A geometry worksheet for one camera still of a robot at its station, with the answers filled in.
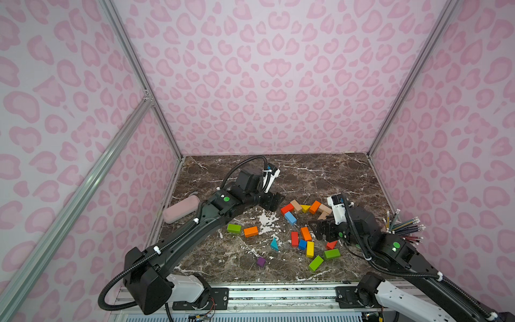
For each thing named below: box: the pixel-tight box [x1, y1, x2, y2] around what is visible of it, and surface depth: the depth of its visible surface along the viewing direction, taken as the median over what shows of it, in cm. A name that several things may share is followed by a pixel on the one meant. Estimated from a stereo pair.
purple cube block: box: [256, 256, 267, 268], surface depth 83 cm
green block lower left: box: [226, 223, 243, 234], surface depth 92 cm
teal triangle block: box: [270, 237, 280, 252], surface depth 87 cm
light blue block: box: [284, 210, 298, 226], surface depth 94 cm
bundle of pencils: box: [382, 208, 426, 245], surface depth 80 cm
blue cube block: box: [299, 238, 308, 251], surface depth 86 cm
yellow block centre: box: [306, 240, 315, 259], surface depth 84 cm
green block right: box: [323, 248, 341, 259], surface depth 84 cm
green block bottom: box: [308, 254, 324, 272], surface depth 81 cm
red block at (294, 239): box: [290, 231, 300, 248], surface depth 88 cm
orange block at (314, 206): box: [309, 199, 322, 215], surface depth 97 cm
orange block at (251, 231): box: [243, 226, 259, 239], surface depth 90 cm
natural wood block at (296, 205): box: [290, 199, 303, 212], surface depth 97 cm
